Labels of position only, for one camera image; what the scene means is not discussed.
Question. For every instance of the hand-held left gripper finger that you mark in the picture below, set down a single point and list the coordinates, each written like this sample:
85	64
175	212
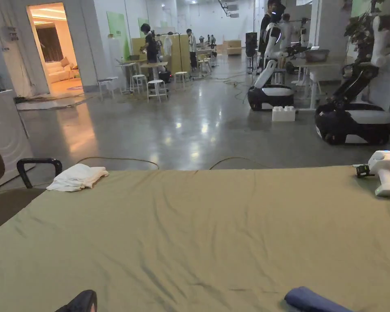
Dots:
78	302

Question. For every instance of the white folded cloth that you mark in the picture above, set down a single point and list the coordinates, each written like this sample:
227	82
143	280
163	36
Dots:
76	177

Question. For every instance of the bed with beige sheet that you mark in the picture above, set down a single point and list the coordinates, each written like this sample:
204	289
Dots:
195	234

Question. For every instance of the white washing machine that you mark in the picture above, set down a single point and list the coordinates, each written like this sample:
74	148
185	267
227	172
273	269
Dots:
6	130

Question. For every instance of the dark blue garment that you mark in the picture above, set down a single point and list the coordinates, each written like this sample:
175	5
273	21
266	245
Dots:
308	300

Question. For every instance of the white sofa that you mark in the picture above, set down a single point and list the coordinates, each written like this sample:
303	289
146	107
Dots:
60	70

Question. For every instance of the white plastic block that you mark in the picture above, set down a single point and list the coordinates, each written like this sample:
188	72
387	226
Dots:
283	114

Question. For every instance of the white and black wheeled robot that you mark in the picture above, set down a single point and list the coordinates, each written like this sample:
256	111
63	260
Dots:
354	110
273	65

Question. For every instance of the spare white hand-held gripper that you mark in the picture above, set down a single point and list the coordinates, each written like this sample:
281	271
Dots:
385	174

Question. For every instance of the green leafy plant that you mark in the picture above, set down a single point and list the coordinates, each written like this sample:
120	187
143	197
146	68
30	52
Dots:
360	29

